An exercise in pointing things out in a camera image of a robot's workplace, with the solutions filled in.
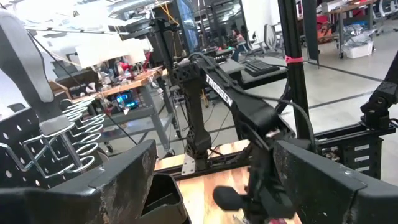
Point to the black metal pegboard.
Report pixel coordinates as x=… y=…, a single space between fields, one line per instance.
x=12 y=155

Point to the white plastic tub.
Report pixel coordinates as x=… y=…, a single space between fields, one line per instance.
x=357 y=51

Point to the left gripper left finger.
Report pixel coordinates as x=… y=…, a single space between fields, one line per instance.
x=77 y=205

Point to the grey mesh office chair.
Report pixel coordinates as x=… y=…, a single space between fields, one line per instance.
x=270 y=37

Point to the silver foil bag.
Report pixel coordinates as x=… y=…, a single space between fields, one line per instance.
x=357 y=34

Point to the black aluminium table frame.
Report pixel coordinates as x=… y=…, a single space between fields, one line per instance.
x=295 y=93

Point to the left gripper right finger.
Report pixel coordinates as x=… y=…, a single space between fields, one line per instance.
x=335 y=202

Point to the dark computer monitor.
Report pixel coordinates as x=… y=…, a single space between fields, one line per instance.
x=188 y=25

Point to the black equipment box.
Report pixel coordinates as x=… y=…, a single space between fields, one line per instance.
x=348 y=155

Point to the blue lit computer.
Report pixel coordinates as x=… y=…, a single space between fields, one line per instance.
x=126 y=100

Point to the person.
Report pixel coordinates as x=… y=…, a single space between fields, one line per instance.
x=238 y=40

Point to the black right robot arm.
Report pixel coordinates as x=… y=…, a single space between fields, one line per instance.
x=248 y=109

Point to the wheeled wooden table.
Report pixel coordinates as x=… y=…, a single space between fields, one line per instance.
x=348 y=6

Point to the deep black pegboard bin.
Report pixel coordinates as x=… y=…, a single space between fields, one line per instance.
x=164 y=211

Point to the cluttered wooden workbench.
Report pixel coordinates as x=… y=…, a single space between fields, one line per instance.
x=133 y=84

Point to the black keyboard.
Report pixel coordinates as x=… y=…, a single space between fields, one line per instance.
x=259 y=67

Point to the pink tape band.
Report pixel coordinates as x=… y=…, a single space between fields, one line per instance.
x=293 y=59

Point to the black desk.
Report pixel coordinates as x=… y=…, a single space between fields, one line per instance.
x=264 y=81

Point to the thin black pole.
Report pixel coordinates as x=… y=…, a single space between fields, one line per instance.
x=122 y=129

